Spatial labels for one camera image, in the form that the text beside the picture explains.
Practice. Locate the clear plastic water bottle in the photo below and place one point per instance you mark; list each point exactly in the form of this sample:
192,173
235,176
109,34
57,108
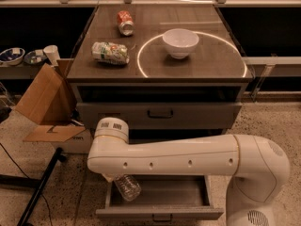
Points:
128,187

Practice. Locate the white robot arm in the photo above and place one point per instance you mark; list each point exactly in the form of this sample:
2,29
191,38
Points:
258,167

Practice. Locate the top grey drawer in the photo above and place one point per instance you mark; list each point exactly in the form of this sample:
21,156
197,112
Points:
148,116

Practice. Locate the grey drawer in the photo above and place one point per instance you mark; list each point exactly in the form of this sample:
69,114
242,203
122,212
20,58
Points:
148,116
163,199

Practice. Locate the grey drawer cabinet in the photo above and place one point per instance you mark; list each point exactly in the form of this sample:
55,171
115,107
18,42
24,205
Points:
213,73

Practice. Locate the bottom grey drawer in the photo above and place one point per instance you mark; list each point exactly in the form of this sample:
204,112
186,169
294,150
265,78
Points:
163,199

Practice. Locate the green white crushed can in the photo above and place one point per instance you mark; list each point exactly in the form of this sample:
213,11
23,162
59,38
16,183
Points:
110,52

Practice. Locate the red soda can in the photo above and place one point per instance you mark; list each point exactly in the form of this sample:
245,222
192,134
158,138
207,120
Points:
125,23

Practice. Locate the brown cardboard box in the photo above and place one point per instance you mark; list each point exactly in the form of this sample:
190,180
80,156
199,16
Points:
50,104

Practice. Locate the white paper cup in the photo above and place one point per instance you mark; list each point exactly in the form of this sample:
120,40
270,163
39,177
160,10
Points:
51,51

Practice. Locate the blue white bowl right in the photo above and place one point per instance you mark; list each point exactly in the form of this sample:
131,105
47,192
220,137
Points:
35,57

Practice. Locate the blue white bowl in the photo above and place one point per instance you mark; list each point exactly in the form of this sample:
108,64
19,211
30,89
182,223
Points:
35,57
12,56

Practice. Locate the black stand leg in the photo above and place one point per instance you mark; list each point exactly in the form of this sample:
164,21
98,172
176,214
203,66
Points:
37,184

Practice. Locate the blue white bowl left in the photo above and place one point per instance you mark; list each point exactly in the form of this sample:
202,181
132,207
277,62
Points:
12,56

